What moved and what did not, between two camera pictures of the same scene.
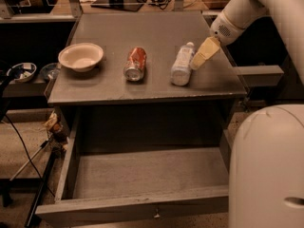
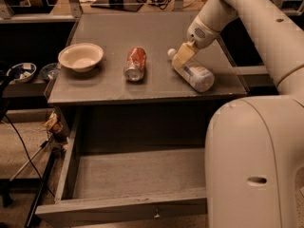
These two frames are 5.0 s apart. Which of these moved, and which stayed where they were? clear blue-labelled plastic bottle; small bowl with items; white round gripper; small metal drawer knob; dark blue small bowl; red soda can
Moved: clear blue-labelled plastic bottle; white round gripper
Stayed: red soda can; dark blue small bowl; small metal drawer knob; small bowl with items
